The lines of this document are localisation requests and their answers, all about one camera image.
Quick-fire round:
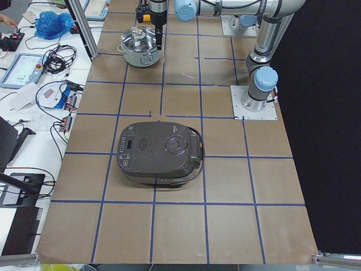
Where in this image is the yellow corn cob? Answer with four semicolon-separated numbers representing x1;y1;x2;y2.
143;14;151;22

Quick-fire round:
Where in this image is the glass pot lid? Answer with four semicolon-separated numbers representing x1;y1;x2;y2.
121;27;157;53

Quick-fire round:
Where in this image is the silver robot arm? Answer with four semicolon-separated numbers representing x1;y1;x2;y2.
174;0;304;112

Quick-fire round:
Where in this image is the pale green electric pot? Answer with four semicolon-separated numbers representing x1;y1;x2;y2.
117;43;160;68

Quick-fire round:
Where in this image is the far teach pendant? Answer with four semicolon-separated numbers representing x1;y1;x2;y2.
82;0;111;21

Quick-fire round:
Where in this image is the teach pendant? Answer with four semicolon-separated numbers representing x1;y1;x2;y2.
82;0;111;21
1;53;44;89

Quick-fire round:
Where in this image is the blue plastic bag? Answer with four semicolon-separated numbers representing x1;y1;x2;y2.
34;11;74;40

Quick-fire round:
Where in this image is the grey usb hub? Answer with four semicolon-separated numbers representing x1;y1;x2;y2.
64;95;78;111
59;115;73;133

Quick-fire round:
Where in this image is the black rice cooker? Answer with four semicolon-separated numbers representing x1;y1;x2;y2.
117;121;205;186

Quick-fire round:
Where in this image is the white round device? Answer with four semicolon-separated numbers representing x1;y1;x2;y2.
37;83;65;109

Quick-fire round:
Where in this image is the near teach pendant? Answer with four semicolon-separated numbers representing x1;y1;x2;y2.
1;53;44;89

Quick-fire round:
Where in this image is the white paper box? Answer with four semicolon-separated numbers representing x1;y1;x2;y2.
9;82;39;111

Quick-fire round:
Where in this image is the black monitor stand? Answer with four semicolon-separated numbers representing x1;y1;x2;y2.
1;173;45;256

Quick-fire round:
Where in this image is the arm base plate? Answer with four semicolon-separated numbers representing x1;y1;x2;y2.
221;15;258;38
230;85;278;121

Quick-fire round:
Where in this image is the aluminium frame post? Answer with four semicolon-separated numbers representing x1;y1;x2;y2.
64;0;99;61

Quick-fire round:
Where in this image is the black coiled cable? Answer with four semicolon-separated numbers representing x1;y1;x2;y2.
42;45;77;75

